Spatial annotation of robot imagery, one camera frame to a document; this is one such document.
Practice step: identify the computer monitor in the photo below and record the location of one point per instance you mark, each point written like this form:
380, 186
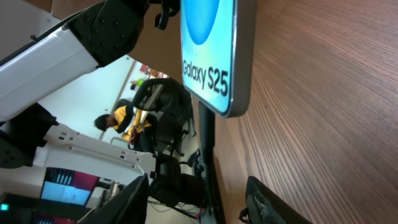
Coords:
68, 186

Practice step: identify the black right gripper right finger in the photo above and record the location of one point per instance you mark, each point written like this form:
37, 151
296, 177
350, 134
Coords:
263, 206

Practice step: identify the black office chair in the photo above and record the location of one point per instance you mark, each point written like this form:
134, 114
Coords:
169, 106

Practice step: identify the Galaxy S25 smartphone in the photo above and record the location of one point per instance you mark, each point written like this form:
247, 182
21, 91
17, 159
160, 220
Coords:
217, 42

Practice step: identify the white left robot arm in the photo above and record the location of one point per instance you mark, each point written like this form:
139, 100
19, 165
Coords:
78, 45

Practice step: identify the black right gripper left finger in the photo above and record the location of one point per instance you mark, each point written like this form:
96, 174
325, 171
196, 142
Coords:
127, 207

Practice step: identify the seated person yellow shirt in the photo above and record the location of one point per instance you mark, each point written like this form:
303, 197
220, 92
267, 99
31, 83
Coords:
126, 121

